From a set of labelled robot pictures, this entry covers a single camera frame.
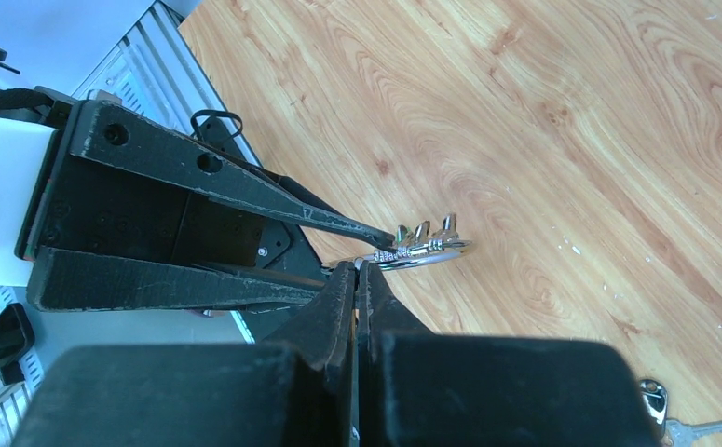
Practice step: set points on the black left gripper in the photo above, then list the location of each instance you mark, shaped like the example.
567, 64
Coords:
122, 192

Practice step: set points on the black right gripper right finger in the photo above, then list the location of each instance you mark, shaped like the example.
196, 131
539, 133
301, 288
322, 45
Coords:
421, 388

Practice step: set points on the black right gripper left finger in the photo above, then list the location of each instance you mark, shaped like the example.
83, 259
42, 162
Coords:
291, 389

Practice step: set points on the large silver keyring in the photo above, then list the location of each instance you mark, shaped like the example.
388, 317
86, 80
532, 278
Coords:
414, 248

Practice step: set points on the black key tag with key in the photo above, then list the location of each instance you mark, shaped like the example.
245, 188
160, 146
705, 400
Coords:
672, 427

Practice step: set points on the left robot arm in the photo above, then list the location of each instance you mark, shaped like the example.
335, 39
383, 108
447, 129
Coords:
2, 102

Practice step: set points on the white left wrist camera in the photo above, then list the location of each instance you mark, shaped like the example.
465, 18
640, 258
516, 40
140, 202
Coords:
23, 146

